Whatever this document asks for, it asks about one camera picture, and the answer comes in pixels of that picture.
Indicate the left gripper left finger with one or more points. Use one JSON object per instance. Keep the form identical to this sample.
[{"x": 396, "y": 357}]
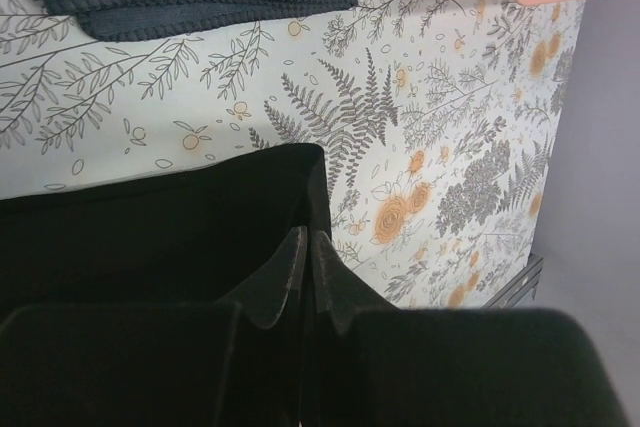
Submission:
[{"x": 235, "y": 361}]

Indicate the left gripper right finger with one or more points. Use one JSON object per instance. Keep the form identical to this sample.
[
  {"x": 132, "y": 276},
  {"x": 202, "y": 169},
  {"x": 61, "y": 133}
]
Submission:
[{"x": 379, "y": 365}]

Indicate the black underwear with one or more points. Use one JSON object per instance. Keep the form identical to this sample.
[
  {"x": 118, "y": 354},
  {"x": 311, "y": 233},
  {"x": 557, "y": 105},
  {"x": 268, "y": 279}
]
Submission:
[{"x": 189, "y": 236}]

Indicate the floral patterned table mat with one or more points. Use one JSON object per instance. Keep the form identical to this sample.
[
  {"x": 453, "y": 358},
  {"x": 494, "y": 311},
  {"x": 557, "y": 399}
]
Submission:
[{"x": 437, "y": 118}]

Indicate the aluminium frame rail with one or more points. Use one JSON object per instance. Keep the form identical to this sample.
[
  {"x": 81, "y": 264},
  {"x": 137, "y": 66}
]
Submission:
[{"x": 521, "y": 290}]

